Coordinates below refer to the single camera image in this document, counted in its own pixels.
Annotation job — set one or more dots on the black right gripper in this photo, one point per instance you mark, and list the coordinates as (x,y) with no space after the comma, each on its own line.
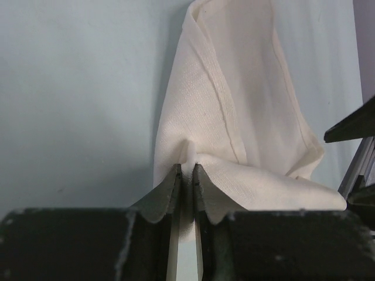
(357,125)

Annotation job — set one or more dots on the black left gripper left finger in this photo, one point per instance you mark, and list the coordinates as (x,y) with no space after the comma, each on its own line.
(135,243)

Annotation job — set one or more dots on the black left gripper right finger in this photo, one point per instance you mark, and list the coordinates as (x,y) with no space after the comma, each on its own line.
(236,244)

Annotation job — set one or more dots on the white cloth napkin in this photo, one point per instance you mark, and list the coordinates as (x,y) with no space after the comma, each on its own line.
(231,107)

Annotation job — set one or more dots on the aluminium right side rail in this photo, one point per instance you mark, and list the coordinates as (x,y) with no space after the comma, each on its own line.
(359,169)

